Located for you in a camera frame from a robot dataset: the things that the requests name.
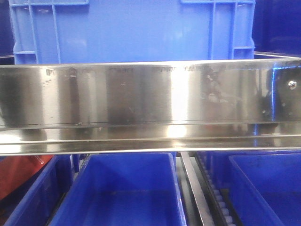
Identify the large blue crate upper shelf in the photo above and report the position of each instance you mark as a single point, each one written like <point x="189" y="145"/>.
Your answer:
<point x="105" y="31"/>

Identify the dark blue crate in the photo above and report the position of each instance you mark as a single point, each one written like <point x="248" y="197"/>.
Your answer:
<point x="6" y="36"/>
<point x="277" y="27"/>

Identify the steel bolt on rail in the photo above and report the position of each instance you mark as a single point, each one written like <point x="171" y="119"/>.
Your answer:
<point x="292" y="84"/>

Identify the dark blue crate upper right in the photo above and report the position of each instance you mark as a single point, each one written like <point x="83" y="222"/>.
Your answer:
<point x="277" y="27"/>

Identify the blue bin lower centre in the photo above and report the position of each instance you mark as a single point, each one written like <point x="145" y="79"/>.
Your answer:
<point x="124" y="189"/>

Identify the blue bin lower left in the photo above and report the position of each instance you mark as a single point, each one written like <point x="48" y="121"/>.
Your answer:
<point x="33" y="203"/>

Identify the red bag in bin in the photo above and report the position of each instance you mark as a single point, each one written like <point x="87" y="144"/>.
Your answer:
<point x="16" y="171"/>

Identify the stainless steel shelf rail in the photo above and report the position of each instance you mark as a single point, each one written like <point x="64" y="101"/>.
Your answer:
<point x="219" y="105"/>

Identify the blue bin lower right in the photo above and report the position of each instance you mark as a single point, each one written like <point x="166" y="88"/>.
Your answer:
<point x="264" y="188"/>

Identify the blue bin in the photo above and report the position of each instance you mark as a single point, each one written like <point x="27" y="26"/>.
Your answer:
<point x="124" y="189"/>
<point x="264" y="188"/>
<point x="33" y="203"/>

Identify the steel divider rail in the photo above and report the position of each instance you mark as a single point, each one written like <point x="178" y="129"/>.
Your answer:
<point x="203" y="211"/>

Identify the dark blue crate upper left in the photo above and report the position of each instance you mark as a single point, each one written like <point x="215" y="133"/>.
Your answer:
<point x="6" y="36"/>

